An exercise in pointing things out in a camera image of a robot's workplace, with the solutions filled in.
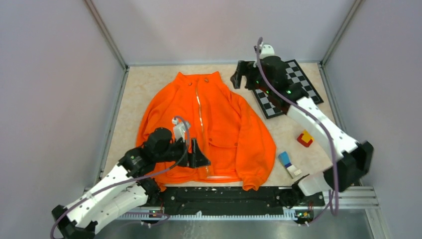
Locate orange zip-up jacket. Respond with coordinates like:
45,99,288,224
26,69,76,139
135,72,276,191

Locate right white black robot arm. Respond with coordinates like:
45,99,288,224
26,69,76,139
230,56,374,205

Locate blue and white box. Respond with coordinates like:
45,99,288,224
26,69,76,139
278,151,302,179

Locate aluminium frame rail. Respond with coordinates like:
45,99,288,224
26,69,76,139
71,186,380,239

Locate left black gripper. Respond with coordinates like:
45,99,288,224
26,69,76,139
155,137,211,168

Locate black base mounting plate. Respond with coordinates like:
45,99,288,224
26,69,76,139
146,186,325,216

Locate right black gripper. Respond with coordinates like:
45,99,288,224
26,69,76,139
230,61,273,96

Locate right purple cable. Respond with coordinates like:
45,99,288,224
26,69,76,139
254,37,340,227

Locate black and grey checkerboard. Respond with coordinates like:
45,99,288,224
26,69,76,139
252,59,324,119

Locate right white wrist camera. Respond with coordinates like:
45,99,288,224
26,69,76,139
259,43,275,59

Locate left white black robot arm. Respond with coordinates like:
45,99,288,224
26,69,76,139
50,125,211,239

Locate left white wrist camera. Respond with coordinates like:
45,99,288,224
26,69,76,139
172,118,191,143

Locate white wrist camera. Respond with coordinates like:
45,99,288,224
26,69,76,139
259,43,275,59
172,118,191,143

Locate yellow red toy blocks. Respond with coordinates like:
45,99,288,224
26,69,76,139
297,130,314,147

